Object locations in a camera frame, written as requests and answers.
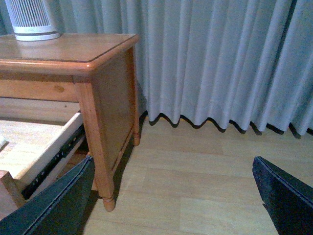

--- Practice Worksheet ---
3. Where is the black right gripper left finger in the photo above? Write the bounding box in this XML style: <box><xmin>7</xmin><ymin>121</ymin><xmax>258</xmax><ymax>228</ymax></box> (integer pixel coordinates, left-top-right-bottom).
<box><xmin>0</xmin><ymin>156</ymin><xmax>95</xmax><ymax>235</ymax></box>

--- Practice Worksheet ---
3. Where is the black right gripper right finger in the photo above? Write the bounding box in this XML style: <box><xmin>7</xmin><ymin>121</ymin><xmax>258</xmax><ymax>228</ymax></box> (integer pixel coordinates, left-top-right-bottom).
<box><xmin>252</xmin><ymin>156</ymin><xmax>313</xmax><ymax>235</ymax></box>

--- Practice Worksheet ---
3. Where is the wooden drawer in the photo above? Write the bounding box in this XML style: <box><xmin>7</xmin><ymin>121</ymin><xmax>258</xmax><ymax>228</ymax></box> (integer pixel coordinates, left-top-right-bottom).
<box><xmin>0</xmin><ymin>97</ymin><xmax>85</xmax><ymax>218</ymax></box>

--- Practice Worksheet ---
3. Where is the wooden nightstand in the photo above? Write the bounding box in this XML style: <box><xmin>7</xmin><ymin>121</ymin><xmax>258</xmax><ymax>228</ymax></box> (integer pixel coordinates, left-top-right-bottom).
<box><xmin>0</xmin><ymin>34</ymin><xmax>140</xmax><ymax>212</ymax></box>

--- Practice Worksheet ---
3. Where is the white cylindrical air purifier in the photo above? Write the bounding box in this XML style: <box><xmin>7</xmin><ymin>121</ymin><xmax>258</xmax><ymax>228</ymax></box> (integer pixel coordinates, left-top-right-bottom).
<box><xmin>5</xmin><ymin>0</ymin><xmax>60</xmax><ymax>41</ymax></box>

